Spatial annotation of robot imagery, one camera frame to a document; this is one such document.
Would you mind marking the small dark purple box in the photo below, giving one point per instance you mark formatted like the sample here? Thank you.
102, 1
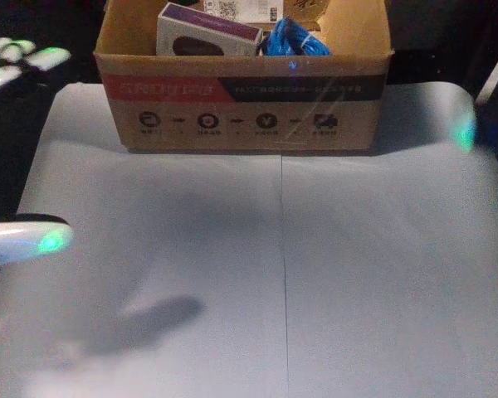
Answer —
216, 22

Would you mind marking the brown cardboard box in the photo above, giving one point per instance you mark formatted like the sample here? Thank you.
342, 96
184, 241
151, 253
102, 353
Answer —
249, 137

